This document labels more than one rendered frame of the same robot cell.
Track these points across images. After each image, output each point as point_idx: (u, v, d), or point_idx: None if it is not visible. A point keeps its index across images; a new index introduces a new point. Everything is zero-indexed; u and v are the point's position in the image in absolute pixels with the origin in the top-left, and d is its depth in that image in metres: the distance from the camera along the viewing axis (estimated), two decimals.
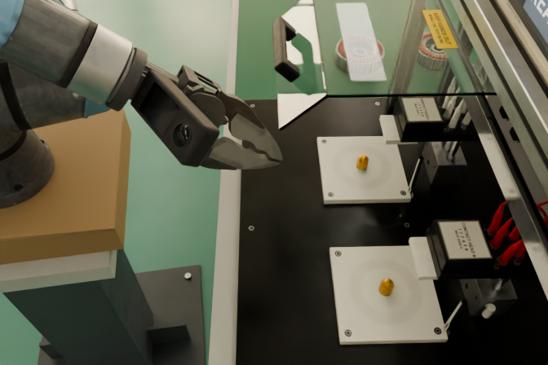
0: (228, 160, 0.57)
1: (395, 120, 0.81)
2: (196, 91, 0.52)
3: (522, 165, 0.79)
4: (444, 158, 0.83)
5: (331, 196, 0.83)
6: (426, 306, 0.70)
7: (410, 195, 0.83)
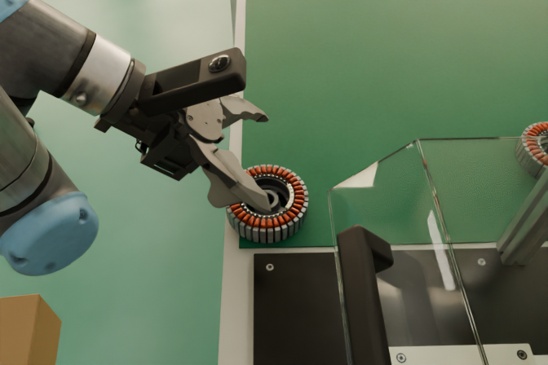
0: (231, 169, 0.51)
1: None
2: None
3: None
4: None
5: None
6: None
7: None
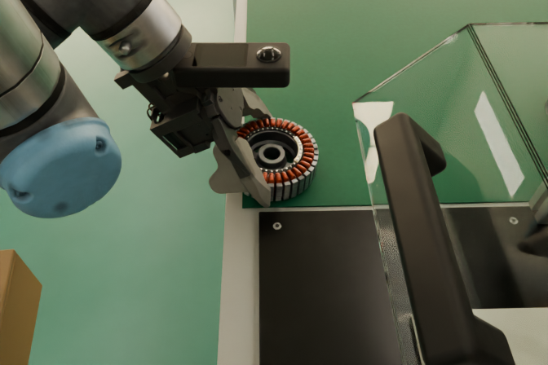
0: (246, 159, 0.51)
1: None
2: None
3: None
4: None
5: None
6: None
7: None
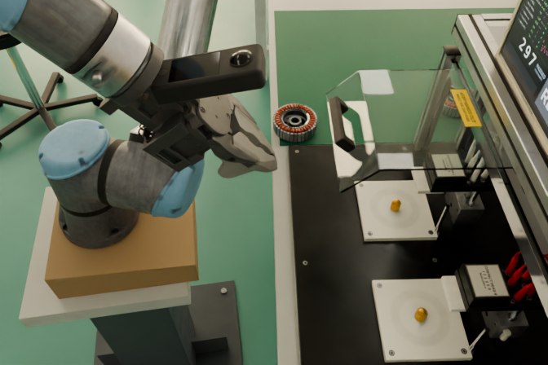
0: (248, 151, 0.54)
1: (424, 173, 0.97)
2: None
3: (531, 211, 0.95)
4: (465, 203, 0.99)
5: (370, 235, 0.99)
6: (454, 331, 0.86)
7: (437, 235, 0.99)
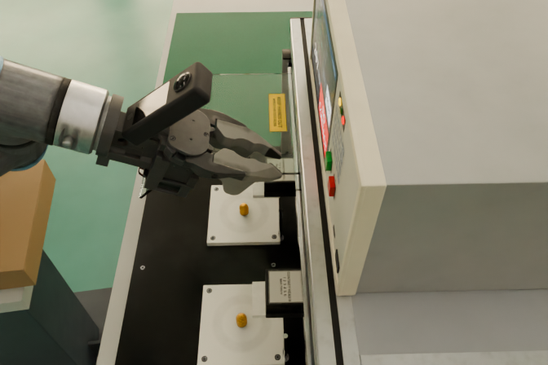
0: (233, 164, 0.55)
1: None
2: None
3: None
4: None
5: (213, 239, 0.98)
6: (273, 336, 0.85)
7: (280, 239, 0.98)
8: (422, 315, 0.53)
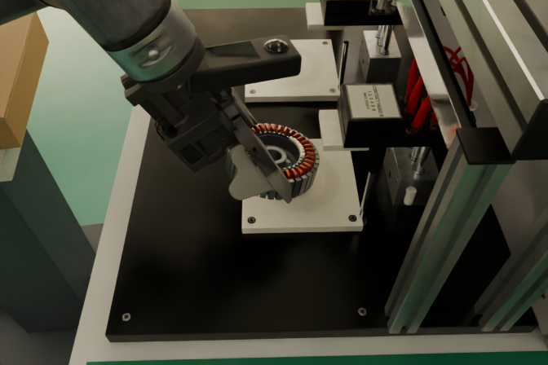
0: (269, 156, 0.51)
1: (320, 7, 0.73)
2: None
3: (460, 54, 0.72)
4: (377, 51, 0.75)
5: (253, 93, 0.75)
6: (343, 195, 0.62)
7: (340, 93, 0.75)
8: None
